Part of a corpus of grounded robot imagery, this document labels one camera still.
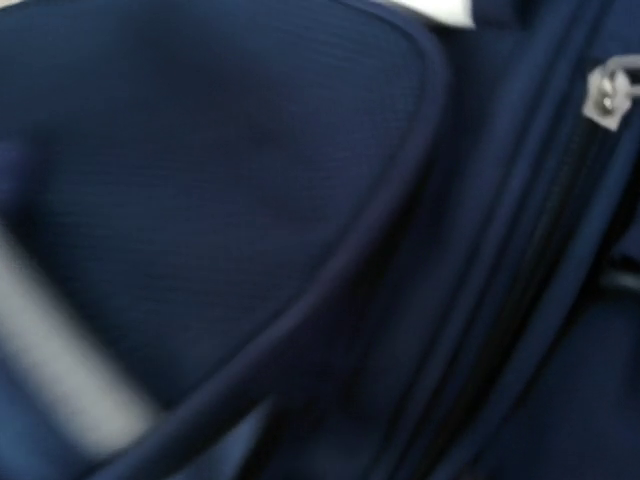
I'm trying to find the navy blue backpack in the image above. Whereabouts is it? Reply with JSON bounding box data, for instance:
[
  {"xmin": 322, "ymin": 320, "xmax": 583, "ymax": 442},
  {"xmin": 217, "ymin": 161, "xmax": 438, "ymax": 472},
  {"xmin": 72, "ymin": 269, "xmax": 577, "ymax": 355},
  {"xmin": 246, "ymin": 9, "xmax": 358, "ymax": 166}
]
[{"xmin": 1, "ymin": 1, "xmax": 639, "ymax": 479}]

